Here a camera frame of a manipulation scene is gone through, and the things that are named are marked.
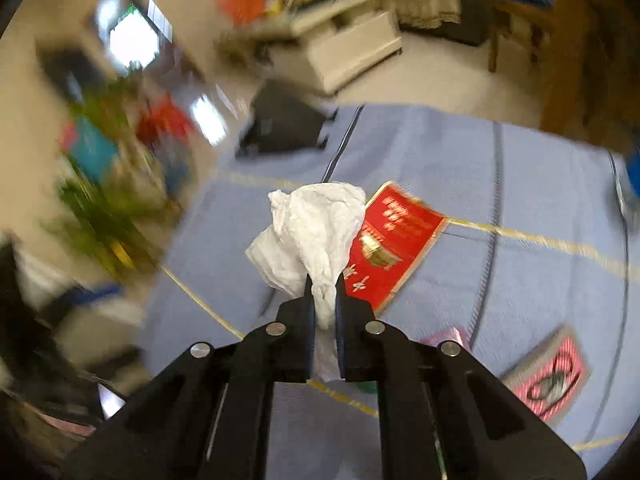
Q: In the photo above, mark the wooden dining chair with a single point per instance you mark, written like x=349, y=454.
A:
x=520, y=15

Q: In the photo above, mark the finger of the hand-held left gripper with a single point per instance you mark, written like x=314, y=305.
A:
x=95, y=294

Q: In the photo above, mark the long-leaved potted plant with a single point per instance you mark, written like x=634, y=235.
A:
x=100, y=210

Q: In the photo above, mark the black television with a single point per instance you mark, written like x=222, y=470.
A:
x=65, y=72

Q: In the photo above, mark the dark grey sofa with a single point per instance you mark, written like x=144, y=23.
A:
x=465, y=20

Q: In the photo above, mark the white coffee table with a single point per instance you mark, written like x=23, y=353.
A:
x=350, y=50

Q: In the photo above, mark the pink striped snack packet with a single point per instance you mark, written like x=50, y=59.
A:
x=555, y=380

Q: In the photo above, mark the teal gift box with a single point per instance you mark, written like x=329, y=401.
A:
x=92, y=150

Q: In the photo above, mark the orange plastic bag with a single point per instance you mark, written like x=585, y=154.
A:
x=240, y=0

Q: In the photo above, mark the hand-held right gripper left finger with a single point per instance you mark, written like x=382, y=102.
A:
x=295, y=332

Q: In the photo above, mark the red gift boxes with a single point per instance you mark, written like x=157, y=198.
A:
x=165, y=120

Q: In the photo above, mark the white tissue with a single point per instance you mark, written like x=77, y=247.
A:
x=310, y=230

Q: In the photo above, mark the black phone stand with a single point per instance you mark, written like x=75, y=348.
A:
x=280, y=115

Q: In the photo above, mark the red and gold envelope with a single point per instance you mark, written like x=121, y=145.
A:
x=395, y=240

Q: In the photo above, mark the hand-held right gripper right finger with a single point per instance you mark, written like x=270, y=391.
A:
x=356, y=335

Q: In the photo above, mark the doorway with wooden door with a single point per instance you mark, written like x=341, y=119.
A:
x=132, y=35

